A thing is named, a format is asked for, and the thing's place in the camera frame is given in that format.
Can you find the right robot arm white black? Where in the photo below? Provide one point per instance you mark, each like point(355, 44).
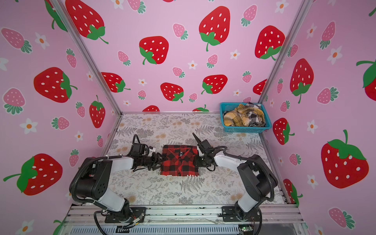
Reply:
point(257, 178)

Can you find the left corner aluminium post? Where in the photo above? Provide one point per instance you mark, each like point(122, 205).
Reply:
point(76, 37)

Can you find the teal plastic basket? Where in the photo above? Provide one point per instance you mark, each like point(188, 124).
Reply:
point(231, 106)

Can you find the red black plaid shirt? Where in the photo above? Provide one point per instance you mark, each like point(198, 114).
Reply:
point(180, 161)

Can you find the aluminium rail frame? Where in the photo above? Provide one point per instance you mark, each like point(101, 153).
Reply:
point(284, 219)

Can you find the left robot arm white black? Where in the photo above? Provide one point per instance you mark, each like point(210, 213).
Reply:
point(91, 183)

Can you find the corner aluminium post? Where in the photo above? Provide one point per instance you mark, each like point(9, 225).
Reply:
point(293, 31)
point(76, 37)

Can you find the right corner aluminium post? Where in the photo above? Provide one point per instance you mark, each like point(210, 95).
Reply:
point(293, 31)

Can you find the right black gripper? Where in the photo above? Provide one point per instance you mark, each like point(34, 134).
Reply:
point(198, 163)

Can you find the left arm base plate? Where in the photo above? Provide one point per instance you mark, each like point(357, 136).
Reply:
point(127, 215)

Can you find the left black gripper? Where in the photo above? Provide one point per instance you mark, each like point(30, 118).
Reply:
point(156, 161)

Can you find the yellow plaid shirt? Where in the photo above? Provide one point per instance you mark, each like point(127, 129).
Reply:
point(249, 115)

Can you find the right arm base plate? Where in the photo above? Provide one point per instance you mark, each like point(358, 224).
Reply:
point(236, 214)

